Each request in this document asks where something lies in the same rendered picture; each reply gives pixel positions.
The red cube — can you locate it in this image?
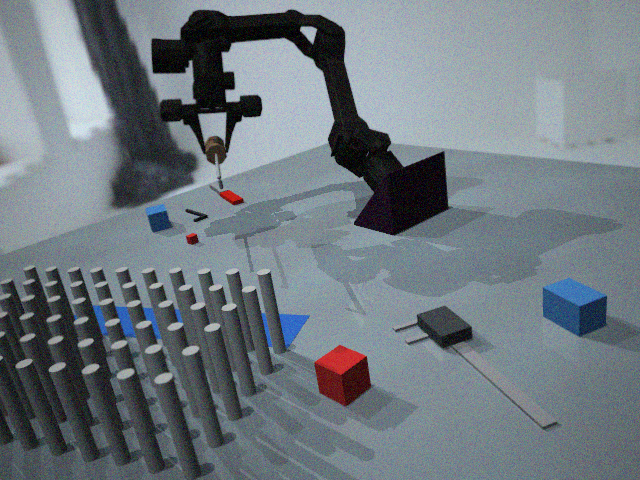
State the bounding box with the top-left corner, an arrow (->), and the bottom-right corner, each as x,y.
314,345 -> 371,407
186,233 -> 199,245

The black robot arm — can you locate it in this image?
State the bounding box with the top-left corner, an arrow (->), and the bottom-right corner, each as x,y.
151,10 -> 403,192

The blue rectangular block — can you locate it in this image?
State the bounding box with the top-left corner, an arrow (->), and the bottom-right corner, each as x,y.
543,278 -> 607,336
145,204 -> 171,233

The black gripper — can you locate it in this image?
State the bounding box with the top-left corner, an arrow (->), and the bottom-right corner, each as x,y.
160,67 -> 262,154

